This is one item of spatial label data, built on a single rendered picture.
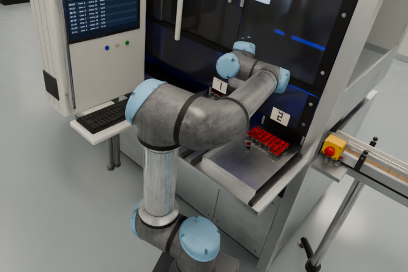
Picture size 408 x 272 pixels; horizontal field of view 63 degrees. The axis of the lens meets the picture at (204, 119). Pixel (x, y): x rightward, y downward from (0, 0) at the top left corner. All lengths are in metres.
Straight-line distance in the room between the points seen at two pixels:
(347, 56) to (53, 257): 1.81
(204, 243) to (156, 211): 0.16
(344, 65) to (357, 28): 0.14
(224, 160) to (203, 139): 0.72
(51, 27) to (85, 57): 0.21
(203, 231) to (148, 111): 0.42
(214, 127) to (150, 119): 0.13
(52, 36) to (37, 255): 1.24
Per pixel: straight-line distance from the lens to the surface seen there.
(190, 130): 0.66
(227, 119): 0.68
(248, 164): 1.40
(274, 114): 1.49
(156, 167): 0.81
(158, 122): 0.69
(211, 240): 0.96
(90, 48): 1.64
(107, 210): 2.33
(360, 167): 1.56
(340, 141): 1.45
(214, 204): 2.06
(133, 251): 2.14
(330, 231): 1.89
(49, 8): 1.50
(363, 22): 1.25
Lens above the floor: 1.79
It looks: 34 degrees down
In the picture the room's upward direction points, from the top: 9 degrees clockwise
